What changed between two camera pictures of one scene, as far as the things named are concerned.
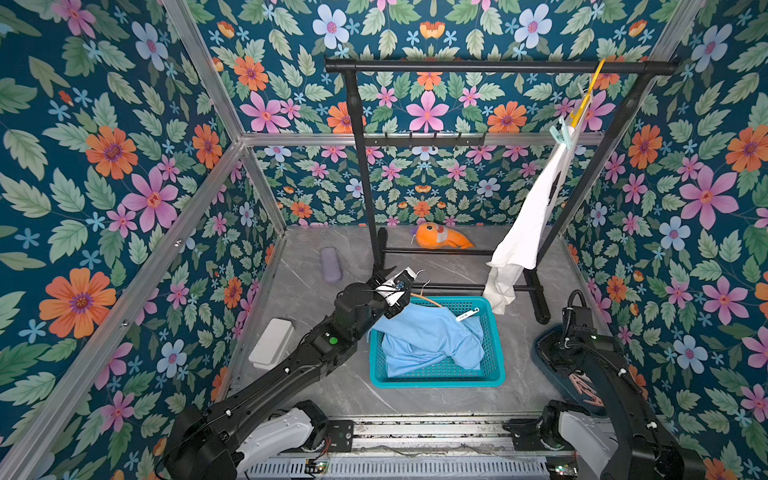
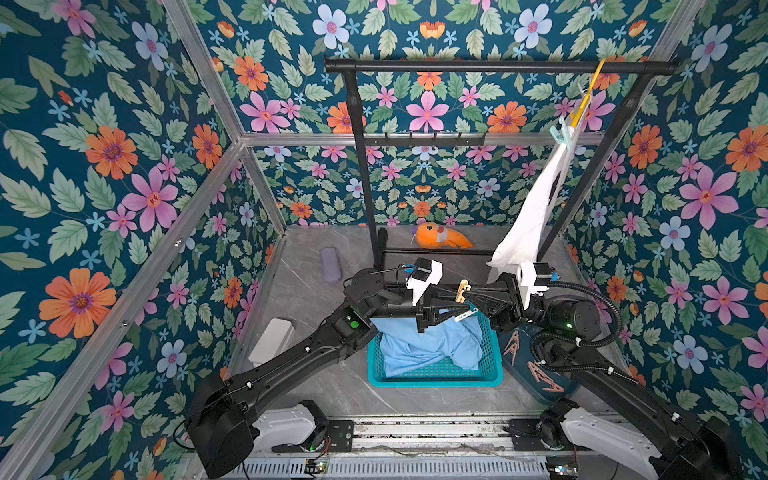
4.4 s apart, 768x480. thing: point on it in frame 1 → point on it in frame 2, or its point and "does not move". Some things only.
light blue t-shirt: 417,335 does not move
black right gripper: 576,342 → 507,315
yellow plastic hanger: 586,100 does not move
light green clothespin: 561,136 does not move
